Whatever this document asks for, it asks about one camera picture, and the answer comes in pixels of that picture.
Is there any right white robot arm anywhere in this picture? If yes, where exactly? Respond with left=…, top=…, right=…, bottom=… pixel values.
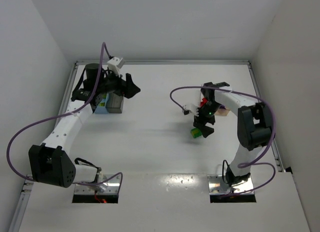
left=191, top=82, right=273, bottom=186

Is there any red rounded lego brick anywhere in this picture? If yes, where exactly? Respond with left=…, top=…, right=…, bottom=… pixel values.
left=200, top=98, right=208, bottom=107

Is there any dark grey container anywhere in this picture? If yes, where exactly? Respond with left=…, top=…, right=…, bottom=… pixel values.
left=105, top=93, right=124, bottom=114

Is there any light blue container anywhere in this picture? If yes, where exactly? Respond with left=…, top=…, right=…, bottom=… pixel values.
left=94, top=93, right=109, bottom=114

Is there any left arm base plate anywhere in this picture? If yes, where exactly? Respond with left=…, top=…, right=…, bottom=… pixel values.
left=73, top=174, right=123, bottom=196

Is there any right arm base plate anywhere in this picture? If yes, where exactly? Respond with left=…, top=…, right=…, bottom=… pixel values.
left=207, top=174, right=254, bottom=196

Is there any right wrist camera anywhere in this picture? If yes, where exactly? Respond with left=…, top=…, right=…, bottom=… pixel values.
left=182, top=103, right=200, bottom=117

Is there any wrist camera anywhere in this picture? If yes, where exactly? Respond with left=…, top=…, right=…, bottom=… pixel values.
left=106, top=57, right=125, bottom=77
left=182, top=103, right=200, bottom=117

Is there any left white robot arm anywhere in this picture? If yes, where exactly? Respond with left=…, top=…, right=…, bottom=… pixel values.
left=28, top=63, right=141, bottom=188

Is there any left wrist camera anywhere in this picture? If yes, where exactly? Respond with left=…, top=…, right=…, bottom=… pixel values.
left=106, top=57, right=125, bottom=77

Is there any green lego brick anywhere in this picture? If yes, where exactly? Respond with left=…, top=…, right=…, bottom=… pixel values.
left=190, top=128, right=203, bottom=138

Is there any wooden container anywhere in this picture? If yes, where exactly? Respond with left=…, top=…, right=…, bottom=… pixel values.
left=215, top=105, right=230, bottom=116

